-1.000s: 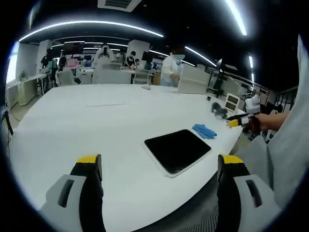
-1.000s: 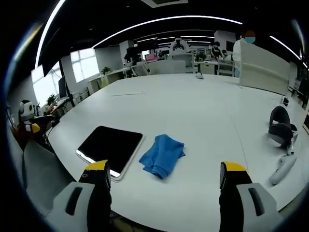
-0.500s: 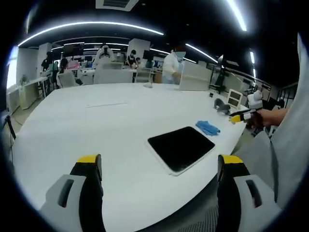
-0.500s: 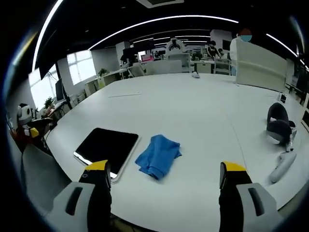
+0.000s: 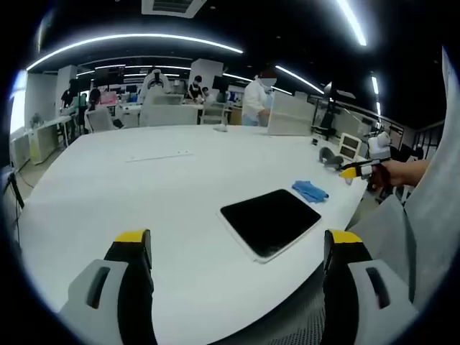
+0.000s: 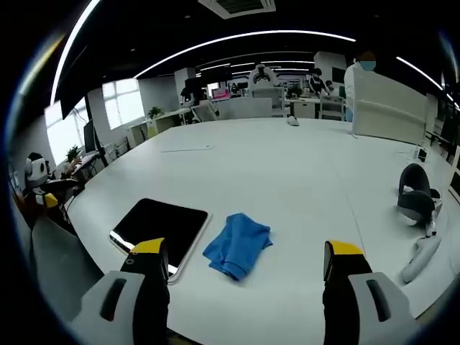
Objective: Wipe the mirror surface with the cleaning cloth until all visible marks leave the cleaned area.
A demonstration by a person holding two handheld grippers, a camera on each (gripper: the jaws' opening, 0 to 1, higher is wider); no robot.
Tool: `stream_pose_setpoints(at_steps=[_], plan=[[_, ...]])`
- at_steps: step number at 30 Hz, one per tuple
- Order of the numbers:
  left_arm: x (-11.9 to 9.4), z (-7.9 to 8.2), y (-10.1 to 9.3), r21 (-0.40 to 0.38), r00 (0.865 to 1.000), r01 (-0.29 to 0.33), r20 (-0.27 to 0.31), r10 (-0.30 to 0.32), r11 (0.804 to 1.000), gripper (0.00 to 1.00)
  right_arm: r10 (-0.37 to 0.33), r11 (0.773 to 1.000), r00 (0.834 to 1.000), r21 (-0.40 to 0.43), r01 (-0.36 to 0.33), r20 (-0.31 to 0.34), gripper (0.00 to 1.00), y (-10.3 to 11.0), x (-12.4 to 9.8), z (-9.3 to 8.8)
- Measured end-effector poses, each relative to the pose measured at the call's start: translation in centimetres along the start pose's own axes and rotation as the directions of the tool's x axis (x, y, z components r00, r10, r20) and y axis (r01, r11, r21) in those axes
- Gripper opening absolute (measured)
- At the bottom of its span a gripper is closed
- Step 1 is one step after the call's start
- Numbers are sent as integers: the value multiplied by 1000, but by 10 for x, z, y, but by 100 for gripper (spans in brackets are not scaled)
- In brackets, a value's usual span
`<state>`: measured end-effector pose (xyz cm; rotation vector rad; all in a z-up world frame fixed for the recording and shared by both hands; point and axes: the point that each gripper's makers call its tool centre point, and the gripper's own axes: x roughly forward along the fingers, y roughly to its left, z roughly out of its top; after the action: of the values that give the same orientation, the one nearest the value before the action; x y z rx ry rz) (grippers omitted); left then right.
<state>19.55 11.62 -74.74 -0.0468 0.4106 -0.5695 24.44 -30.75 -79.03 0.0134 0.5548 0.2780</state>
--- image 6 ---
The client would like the blue cleaning cloth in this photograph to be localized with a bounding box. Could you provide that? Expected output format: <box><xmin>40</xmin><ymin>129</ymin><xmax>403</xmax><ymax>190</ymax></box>
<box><xmin>202</xmin><ymin>212</ymin><xmax>275</xmax><ymax>282</ymax></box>

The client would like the white handheld controller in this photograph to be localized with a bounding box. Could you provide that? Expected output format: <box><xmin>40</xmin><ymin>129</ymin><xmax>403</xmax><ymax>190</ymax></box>
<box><xmin>400</xmin><ymin>234</ymin><xmax>443</xmax><ymax>285</ymax></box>

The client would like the long ceiling light strip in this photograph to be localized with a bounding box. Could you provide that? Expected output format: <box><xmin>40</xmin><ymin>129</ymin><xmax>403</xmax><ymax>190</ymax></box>
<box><xmin>134</xmin><ymin>29</ymin><xmax>357</xmax><ymax>79</ymax></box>
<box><xmin>50</xmin><ymin>0</ymin><xmax>102</xmax><ymax>106</ymax></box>

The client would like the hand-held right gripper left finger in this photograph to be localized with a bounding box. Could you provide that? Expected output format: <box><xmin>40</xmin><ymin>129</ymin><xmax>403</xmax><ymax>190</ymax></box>
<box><xmin>69</xmin><ymin>236</ymin><xmax>172</xmax><ymax>345</ymax></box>

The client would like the white partition panel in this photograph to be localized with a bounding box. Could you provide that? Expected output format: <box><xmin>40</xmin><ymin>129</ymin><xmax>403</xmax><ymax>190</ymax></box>
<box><xmin>351</xmin><ymin>67</ymin><xmax>429</xmax><ymax>145</ymax></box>

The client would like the black desk monitor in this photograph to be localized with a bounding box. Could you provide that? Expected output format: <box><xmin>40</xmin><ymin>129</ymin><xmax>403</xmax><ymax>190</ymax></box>
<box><xmin>184</xmin><ymin>76</ymin><xmax>210</xmax><ymax>97</ymax></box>

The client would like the grey headset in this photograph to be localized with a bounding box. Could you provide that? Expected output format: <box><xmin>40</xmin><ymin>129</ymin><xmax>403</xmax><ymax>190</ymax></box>
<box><xmin>396</xmin><ymin>162</ymin><xmax>443</xmax><ymax>226</ymax></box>

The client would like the black monitor on stand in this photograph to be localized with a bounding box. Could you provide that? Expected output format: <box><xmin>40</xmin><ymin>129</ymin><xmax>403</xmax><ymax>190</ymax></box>
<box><xmin>83</xmin><ymin>119</ymin><xmax>109</xmax><ymax>168</ymax></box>

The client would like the black tablet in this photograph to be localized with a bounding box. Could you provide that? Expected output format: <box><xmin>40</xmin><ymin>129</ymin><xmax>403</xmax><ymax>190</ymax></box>
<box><xmin>109</xmin><ymin>197</ymin><xmax>213</xmax><ymax>285</ymax></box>

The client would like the small white stand device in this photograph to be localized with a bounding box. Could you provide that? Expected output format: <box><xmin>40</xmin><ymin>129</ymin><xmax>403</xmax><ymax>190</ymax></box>
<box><xmin>409</xmin><ymin>142</ymin><xmax>431</xmax><ymax>163</ymax></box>

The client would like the white office chair with headrest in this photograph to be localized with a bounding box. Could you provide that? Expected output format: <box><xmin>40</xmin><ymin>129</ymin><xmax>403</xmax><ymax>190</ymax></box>
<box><xmin>247</xmin><ymin>63</ymin><xmax>289</xmax><ymax>119</ymax></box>

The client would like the white mesh chair back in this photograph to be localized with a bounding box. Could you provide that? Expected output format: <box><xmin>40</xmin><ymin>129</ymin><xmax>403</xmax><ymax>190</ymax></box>
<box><xmin>216</xmin><ymin>97</ymin><xmax>274</xmax><ymax>121</ymax></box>

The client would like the ceiling air vent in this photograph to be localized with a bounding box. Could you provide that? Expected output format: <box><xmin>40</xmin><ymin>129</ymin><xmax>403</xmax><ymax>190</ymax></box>
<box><xmin>197</xmin><ymin>0</ymin><xmax>277</xmax><ymax>19</ymax></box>

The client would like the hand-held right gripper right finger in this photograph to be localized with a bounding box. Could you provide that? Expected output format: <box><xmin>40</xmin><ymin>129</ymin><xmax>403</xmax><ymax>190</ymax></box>
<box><xmin>321</xmin><ymin>239</ymin><xmax>422</xmax><ymax>345</ymax></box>

